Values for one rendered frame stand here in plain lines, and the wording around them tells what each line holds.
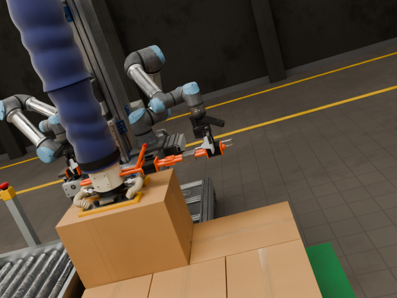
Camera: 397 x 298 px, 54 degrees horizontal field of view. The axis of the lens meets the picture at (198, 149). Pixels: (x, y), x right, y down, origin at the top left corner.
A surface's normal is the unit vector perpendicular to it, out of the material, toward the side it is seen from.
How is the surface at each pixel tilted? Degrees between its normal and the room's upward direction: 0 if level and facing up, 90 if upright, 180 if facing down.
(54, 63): 86
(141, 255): 90
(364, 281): 0
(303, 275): 0
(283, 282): 0
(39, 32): 73
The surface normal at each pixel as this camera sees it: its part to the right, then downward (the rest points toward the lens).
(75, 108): 0.26, 0.00
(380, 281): -0.29, -0.90
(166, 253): -0.06, 0.36
